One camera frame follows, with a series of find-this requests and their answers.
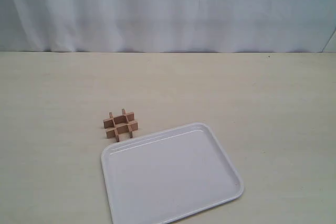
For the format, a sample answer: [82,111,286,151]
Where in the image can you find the notched wooden piece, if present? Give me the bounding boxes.
[122,108,133,138]
[109,112,120,142]
[106,121,139,139]
[103,113,135,129]

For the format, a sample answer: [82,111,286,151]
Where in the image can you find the white plastic tray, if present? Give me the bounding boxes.
[101,122,244,223]

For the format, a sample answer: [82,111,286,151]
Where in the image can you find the white backdrop curtain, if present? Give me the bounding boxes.
[1,0,335,52]

